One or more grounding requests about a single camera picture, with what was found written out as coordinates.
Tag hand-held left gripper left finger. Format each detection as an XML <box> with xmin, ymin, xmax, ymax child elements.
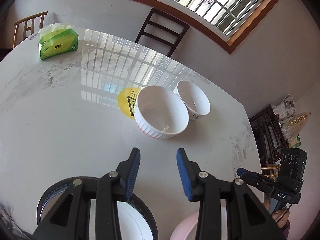
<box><xmin>32</xmin><ymin>147</ymin><xmax>141</xmax><ymax>240</ymax></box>

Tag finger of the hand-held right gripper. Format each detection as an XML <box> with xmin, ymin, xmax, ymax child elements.
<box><xmin>236</xmin><ymin>167</ymin><xmax>278</xmax><ymax>194</ymax></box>

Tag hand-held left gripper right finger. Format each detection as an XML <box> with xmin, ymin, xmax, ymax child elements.
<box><xmin>176</xmin><ymin>148</ymin><xmax>287</xmax><ymax>240</ymax></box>

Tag white floral plate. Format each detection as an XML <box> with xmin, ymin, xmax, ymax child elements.
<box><xmin>89</xmin><ymin>198</ymin><xmax>153</xmax><ymax>240</ymax></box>

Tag pink bowl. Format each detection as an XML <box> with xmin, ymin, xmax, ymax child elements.
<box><xmin>170</xmin><ymin>204</ymin><xmax>228</xmax><ymax>240</ymax></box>

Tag white ribbed bowl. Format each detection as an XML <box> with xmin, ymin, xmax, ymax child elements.
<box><xmin>134</xmin><ymin>85</ymin><xmax>189</xmax><ymax>139</ymax></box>

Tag white bowl with cartoon print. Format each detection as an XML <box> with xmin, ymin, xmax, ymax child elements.
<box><xmin>173</xmin><ymin>80</ymin><xmax>211</xmax><ymax>121</ymax></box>

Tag large blue patterned plate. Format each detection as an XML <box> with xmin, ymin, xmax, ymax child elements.
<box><xmin>37</xmin><ymin>176</ymin><xmax>158</xmax><ymax>240</ymax></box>

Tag person's right forearm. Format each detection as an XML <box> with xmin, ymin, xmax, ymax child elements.
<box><xmin>280</xmin><ymin>219</ymin><xmax>292</xmax><ymax>240</ymax></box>

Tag person's right hand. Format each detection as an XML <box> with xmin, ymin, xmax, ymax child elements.
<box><xmin>264</xmin><ymin>197</ymin><xmax>291</xmax><ymax>225</ymax></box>

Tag dark wooden cabinet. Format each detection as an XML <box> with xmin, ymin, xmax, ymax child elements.
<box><xmin>249</xmin><ymin>105</ymin><xmax>290</xmax><ymax>166</ymax></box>

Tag gold ornament in clear bag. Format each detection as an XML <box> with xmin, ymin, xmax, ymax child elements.
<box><xmin>281</xmin><ymin>112</ymin><xmax>312</xmax><ymax>148</ymax></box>

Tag yellow round sticker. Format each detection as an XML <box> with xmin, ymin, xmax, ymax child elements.
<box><xmin>117</xmin><ymin>87</ymin><xmax>141</xmax><ymax>118</ymax></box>

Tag dark wooden chair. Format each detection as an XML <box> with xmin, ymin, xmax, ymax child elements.
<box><xmin>135</xmin><ymin>7</ymin><xmax>190</xmax><ymax>57</ymax></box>

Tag green tissue pack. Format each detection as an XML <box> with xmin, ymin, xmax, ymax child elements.
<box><xmin>37</xmin><ymin>23</ymin><xmax>78</xmax><ymax>61</ymax></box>

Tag light wooden chair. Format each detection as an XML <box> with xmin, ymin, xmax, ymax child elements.
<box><xmin>14</xmin><ymin>11</ymin><xmax>48</xmax><ymax>48</ymax></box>

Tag yellow wooden frame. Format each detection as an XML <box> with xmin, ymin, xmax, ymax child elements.
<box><xmin>261</xmin><ymin>165</ymin><xmax>279</xmax><ymax>178</ymax></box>

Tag barred window with wooden frame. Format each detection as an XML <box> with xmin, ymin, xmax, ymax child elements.
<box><xmin>78</xmin><ymin>0</ymin><xmax>289</xmax><ymax>54</ymax></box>

